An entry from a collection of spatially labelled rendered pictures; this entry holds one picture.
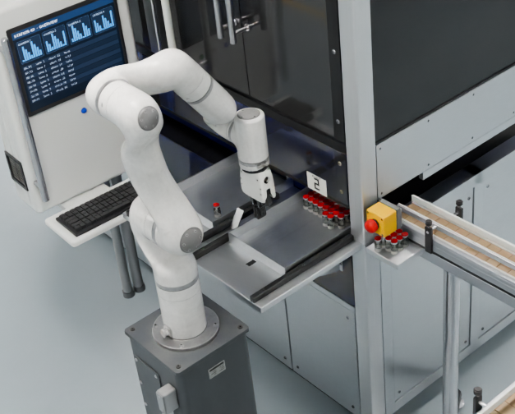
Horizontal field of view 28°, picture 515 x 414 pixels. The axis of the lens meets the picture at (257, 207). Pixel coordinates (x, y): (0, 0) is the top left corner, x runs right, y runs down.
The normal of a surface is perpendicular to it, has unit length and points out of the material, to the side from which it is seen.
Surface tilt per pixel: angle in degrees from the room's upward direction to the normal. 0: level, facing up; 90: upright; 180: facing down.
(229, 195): 0
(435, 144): 90
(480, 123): 90
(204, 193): 0
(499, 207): 90
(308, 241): 0
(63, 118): 90
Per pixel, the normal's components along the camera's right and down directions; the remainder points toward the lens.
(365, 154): 0.65, 0.38
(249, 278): -0.10, -0.82
